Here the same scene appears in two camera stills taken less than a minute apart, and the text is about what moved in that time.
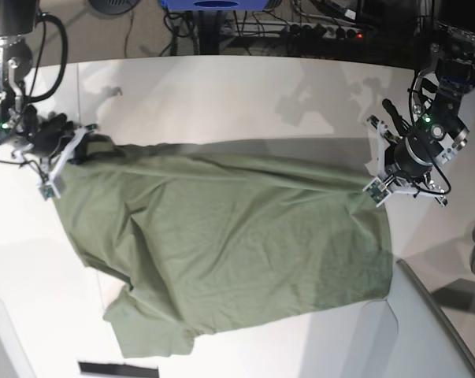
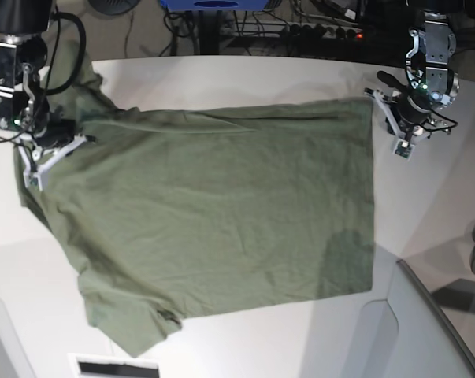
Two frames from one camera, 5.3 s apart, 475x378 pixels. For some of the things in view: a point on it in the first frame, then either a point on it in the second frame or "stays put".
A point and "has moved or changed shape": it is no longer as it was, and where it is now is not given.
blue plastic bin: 217,5 stays put
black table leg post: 209,42 stays put
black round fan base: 113,6 stays put
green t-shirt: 216,236 has moved or changed shape
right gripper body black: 410,158 → 413,106
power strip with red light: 323,31 stays put
